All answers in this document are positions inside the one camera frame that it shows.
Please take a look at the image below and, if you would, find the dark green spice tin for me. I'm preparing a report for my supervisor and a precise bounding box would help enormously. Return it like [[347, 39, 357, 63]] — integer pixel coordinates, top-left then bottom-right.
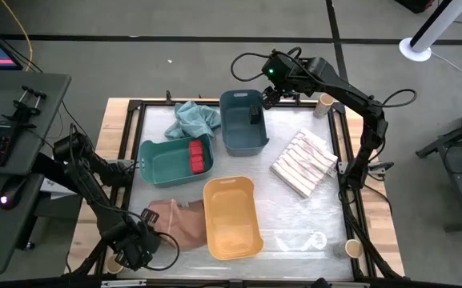
[[248, 104, 261, 125]]

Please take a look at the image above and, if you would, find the black floor object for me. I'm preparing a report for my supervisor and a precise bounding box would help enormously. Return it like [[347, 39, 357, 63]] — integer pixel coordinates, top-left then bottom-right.
[[393, 0, 436, 14]]

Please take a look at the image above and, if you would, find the white box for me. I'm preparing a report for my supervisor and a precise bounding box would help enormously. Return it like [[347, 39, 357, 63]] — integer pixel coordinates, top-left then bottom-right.
[[40, 175, 79, 200]]

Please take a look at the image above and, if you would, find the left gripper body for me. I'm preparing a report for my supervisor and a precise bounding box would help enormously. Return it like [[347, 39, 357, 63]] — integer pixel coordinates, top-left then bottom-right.
[[114, 222, 162, 265]]

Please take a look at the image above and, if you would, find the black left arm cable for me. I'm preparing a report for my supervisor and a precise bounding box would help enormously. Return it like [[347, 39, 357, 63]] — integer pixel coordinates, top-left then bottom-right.
[[142, 230, 181, 273]]

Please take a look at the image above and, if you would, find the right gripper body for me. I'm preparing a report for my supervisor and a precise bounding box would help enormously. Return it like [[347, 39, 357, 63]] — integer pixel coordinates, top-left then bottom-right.
[[261, 51, 300, 95]]

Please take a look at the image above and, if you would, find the white floor cable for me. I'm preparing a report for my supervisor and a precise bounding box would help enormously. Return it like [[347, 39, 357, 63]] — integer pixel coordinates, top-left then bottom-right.
[[430, 50, 462, 83]]

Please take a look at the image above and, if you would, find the teal green plastic bin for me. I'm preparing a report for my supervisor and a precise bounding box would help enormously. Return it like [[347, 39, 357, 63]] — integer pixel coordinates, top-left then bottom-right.
[[138, 134, 215, 188]]

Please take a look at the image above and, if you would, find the blue-grey plastic bin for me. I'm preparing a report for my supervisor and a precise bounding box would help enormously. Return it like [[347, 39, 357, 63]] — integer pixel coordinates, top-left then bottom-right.
[[219, 89, 271, 158]]

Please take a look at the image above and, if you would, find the yellow plastic bin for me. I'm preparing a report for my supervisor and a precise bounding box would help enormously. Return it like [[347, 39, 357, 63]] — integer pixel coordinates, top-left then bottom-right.
[[202, 175, 265, 262]]

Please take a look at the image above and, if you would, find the black computer mouse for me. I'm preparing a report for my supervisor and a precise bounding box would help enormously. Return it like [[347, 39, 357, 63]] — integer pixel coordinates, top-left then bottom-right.
[[0, 178, 27, 211]]

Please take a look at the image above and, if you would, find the pink-brown folded cloth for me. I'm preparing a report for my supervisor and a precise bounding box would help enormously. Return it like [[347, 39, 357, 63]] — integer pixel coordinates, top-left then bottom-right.
[[147, 198, 208, 252]]

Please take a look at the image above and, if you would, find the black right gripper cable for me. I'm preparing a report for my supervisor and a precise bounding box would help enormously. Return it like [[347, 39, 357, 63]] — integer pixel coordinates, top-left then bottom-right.
[[230, 50, 272, 83]]

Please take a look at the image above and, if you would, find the black clamp holder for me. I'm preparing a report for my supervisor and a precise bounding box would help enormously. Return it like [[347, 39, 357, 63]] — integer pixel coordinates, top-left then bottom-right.
[[2, 85, 48, 130]]

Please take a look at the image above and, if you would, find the yellow cable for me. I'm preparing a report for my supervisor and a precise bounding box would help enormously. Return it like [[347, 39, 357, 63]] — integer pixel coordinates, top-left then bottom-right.
[[0, 0, 34, 73]]

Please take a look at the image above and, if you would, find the black right elbow cable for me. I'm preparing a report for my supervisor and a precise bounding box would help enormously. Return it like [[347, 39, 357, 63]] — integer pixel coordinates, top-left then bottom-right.
[[381, 88, 419, 110]]

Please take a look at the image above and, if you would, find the light blue crumpled cloth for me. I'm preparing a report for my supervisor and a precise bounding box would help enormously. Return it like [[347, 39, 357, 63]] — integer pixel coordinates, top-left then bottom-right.
[[163, 100, 222, 139]]

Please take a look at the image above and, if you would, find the black metal table frame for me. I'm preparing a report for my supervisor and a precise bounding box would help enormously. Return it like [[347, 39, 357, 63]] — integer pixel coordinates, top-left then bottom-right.
[[66, 98, 404, 281]]

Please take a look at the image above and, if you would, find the brown cardboard spice tube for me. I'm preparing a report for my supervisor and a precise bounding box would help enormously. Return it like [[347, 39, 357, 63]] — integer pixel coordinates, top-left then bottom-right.
[[313, 93, 335, 120], [333, 238, 364, 259], [105, 255, 123, 275]]

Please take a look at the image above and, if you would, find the white striped cloth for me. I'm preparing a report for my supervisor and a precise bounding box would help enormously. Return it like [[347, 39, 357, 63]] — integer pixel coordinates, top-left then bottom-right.
[[269, 127, 339, 200]]

